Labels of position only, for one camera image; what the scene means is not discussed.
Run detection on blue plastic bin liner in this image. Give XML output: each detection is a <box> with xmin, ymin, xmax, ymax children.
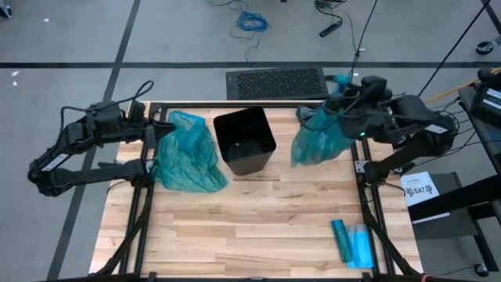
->
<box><xmin>290</xmin><ymin>74</ymin><xmax>355</xmax><ymax>168</ymax></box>

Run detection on thin black pole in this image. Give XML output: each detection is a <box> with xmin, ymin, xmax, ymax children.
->
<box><xmin>416</xmin><ymin>0</ymin><xmax>492</xmax><ymax>98</ymax></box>
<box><xmin>349</xmin><ymin>0</ymin><xmax>380</xmax><ymax>79</ymax></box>

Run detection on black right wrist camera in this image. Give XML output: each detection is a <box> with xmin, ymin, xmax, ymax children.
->
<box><xmin>360</xmin><ymin>75</ymin><xmax>388</xmax><ymax>95</ymax></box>

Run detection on teal spare plastic bag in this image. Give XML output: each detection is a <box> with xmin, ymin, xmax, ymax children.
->
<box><xmin>150</xmin><ymin>110</ymin><xmax>229</xmax><ymax>193</ymax></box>

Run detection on black trash bin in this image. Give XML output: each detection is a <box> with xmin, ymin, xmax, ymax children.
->
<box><xmin>213</xmin><ymin>106</ymin><xmax>278</xmax><ymax>176</ymax></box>

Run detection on white printed sign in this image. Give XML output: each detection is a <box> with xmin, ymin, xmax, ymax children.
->
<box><xmin>399</xmin><ymin>171</ymin><xmax>442</xmax><ymax>208</ymax></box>

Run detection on black cable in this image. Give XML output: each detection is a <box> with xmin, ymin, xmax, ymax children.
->
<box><xmin>59</xmin><ymin>80</ymin><xmax>155</xmax><ymax>122</ymax></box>

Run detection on teal roll of bags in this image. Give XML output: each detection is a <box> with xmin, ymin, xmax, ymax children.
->
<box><xmin>330</xmin><ymin>219</ymin><xmax>355</xmax><ymax>264</ymax></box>

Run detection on black monitor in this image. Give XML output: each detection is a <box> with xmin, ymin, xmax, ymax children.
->
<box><xmin>469</xmin><ymin>68</ymin><xmax>501</xmax><ymax>128</ymax></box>

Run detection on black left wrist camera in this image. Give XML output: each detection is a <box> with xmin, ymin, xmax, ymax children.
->
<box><xmin>128</xmin><ymin>100</ymin><xmax>147</xmax><ymax>121</ymax></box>

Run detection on black power strip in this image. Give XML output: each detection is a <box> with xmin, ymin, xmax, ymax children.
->
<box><xmin>319</xmin><ymin>21</ymin><xmax>344</xmax><ymax>38</ymax></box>

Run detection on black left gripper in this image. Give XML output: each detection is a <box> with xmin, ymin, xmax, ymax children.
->
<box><xmin>124</xmin><ymin>117</ymin><xmax>177</xmax><ymax>150</ymax></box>

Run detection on black floor cables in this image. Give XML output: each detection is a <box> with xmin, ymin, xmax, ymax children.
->
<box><xmin>398</xmin><ymin>96</ymin><xmax>481</xmax><ymax>168</ymax></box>

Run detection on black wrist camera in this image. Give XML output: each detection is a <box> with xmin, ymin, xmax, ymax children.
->
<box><xmin>360</xmin><ymin>75</ymin><xmax>388</xmax><ymax>95</ymax></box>
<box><xmin>128</xmin><ymin>100</ymin><xmax>147</xmax><ymax>121</ymax></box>

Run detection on dark grey perforated panel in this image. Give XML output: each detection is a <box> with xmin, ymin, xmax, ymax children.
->
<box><xmin>225</xmin><ymin>66</ymin><xmax>330</xmax><ymax>101</ymax></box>

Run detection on black chair caster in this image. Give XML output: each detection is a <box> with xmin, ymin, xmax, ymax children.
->
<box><xmin>475</xmin><ymin>37</ymin><xmax>501</xmax><ymax>56</ymax></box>

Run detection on blue coiled cable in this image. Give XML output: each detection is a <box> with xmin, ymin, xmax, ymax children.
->
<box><xmin>206</xmin><ymin>0</ymin><xmax>271</xmax><ymax>67</ymax></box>

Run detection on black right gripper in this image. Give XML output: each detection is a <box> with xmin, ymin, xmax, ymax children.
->
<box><xmin>326</xmin><ymin>86</ymin><xmax>394</xmax><ymax>118</ymax></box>

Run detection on black side cart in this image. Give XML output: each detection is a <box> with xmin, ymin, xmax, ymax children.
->
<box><xmin>406</xmin><ymin>172</ymin><xmax>501</xmax><ymax>277</ymax></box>

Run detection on yellow cable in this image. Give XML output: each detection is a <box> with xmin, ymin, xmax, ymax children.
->
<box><xmin>425</xmin><ymin>66</ymin><xmax>501</xmax><ymax>103</ymax></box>

